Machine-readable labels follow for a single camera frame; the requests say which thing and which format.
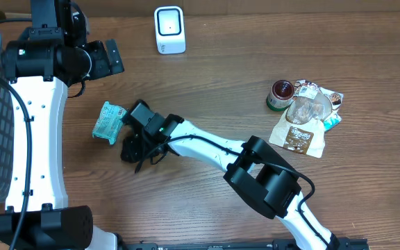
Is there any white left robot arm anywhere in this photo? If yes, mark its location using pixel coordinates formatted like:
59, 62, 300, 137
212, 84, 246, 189
0, 39, 125, 249

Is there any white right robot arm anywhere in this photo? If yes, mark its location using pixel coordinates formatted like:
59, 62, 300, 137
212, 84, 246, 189
121, 99, 340, 249

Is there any white barcode scanner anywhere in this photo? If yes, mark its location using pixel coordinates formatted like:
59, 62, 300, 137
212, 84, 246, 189
154, 6, 186, 54

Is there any beige paper pouch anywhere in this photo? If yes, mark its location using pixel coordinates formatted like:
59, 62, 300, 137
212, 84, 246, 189
269, 79, 344, 158

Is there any green wet wipes pack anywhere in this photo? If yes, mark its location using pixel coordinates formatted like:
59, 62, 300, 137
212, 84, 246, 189
92, 101, 128, 145

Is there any teal tissue pack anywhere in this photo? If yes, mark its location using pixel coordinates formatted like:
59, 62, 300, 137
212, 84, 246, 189
323, 112, 342, 132

